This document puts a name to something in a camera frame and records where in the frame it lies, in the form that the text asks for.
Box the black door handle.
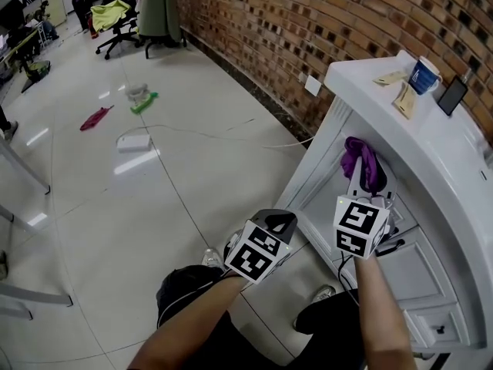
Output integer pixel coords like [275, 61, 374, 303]
[375, 238, 407, 257]

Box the purple cloth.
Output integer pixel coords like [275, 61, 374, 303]
[340, 136, 387, 193]

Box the white wall socket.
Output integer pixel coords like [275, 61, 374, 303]
[304, 74, 322, 97]

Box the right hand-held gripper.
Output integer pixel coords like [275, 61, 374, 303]
[334, 156, 401, 260]

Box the green hanging coat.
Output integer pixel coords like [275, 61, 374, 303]
[137, 0, 182, 42]

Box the person's right forearm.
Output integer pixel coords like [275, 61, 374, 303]
[353, 256, 419, 370]

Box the yellow-green garment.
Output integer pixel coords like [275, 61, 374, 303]
[90, 0, 132, 33]

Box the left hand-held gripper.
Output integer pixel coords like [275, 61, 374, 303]
[223, 209, 299, 284]

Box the red cloth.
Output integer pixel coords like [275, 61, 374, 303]
[79, 105, 116, 132]

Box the person's left leg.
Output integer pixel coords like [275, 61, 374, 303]
[156, 264, 228, 329]

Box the person's leg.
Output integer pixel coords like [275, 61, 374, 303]
[294, 288, 361, 337]
[156, 264, 228, 329]

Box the white power strip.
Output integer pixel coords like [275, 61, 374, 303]
[116, 134, 152, 153]

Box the person's left forearm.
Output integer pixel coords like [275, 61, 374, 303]
[126, 274, 250, 370]

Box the white cabinet door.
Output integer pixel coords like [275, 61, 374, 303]
[338, 225, 459, 311]
[298, 113, 421, 261]

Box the person's right leg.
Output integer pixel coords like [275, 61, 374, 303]
[294, 288, 361, 337]

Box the black phone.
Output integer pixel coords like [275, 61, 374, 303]
[437, 67, 473, 117]

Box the white drawer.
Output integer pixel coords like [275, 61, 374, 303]
[418, 307, 465, 347]

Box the person's left white shoe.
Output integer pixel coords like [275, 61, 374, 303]
[200, 247, 225, 274]

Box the green spray bottle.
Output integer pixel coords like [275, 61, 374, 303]
[129, 91, 159, 116]

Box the person's right white shoe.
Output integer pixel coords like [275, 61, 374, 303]
[314, 284, 337, 304]

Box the clear plastic bowl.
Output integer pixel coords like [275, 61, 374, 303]
[125, 83, 149, 102]

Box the person's white shoe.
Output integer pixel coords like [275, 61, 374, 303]
[314, 284, 337, 304]
[200, 247, 225, 274]

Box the white frame table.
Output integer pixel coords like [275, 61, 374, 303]
[0, 136, 74, 320]

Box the black office chair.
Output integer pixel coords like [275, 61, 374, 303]
[95, 5, 142, 61]

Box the green black bag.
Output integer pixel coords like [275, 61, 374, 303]
[25, 59, 52, 83]

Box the black garment rack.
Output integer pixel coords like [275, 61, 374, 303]
[144, 29, 189, 60]

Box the black metal pole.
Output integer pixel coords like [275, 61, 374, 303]
[431, 351, 452, 370]

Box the blue ceramic mug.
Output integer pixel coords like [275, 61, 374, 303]
[407, 55, 444, 96]

